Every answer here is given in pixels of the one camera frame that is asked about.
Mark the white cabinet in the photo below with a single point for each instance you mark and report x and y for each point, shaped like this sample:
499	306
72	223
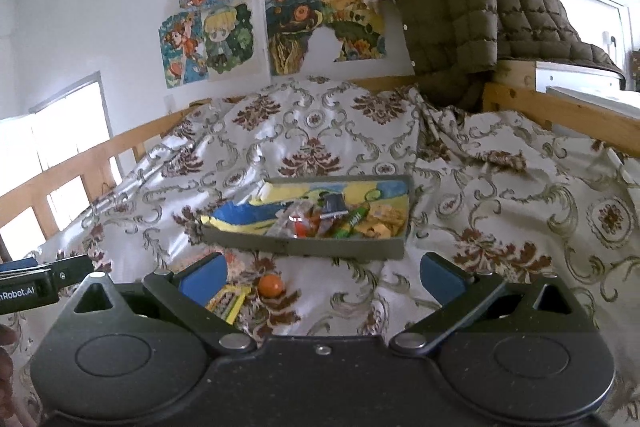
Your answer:
575	79

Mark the yellow biscuit packet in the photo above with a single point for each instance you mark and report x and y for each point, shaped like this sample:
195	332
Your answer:
377	231
389	214

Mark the orange round snack ball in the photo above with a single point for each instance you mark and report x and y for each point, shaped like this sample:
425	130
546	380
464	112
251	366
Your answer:
270	287

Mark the black snack packet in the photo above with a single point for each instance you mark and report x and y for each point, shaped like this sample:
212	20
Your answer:
332	205

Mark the floral patterned blanket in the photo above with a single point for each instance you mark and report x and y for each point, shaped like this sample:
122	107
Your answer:
350	137

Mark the orange red snack tube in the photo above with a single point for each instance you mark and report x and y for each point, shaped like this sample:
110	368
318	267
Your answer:
302	227

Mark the yellow snack packet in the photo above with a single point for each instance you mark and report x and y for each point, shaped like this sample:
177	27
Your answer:
230	302

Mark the white wall socket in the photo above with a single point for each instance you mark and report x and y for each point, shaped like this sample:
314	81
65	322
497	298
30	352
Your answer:
611	41

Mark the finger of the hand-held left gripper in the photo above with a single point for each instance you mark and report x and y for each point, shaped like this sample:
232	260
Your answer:
17	266
75	269

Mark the bright window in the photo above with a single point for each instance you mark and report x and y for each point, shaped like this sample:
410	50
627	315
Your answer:
65	132

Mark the wooden bed frame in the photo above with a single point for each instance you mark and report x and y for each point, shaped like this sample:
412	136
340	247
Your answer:
550	112

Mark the girl with fish wall poster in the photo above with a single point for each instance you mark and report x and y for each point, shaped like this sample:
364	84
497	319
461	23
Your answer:
182	49

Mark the green snack tube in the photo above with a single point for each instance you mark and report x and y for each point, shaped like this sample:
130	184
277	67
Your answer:
356	218

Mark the person's left hand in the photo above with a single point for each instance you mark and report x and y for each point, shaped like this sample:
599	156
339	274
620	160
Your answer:
6	377

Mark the blond character wall poster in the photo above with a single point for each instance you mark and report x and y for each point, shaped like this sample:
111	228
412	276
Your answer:
222	37

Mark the torn swirly wall poster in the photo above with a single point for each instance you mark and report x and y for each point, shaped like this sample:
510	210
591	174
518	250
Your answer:
290	32

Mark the brown patterned box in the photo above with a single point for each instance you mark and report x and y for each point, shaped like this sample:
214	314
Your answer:
635	72

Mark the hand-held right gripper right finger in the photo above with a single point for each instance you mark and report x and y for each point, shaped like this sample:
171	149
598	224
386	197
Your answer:
440	279

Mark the white wall switch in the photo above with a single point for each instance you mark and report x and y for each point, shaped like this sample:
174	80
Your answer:
170	103

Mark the olive quilted jacket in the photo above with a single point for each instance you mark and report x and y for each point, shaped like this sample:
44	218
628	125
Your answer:
475	7

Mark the clear snack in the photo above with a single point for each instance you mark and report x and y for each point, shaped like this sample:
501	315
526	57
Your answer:
279	224

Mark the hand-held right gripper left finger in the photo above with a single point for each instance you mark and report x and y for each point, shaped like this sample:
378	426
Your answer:
202	279

